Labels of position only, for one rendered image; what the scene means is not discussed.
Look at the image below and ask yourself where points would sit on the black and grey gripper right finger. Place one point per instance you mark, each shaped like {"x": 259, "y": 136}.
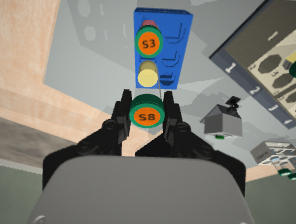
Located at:
{"x": 183, "y": 143}

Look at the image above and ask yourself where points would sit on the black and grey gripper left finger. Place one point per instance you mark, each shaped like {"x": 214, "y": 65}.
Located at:
{"x": 108, "y": 140}

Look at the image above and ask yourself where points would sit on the blue tube rack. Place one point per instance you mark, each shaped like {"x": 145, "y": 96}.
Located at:
{"x": 177, "y": 24}

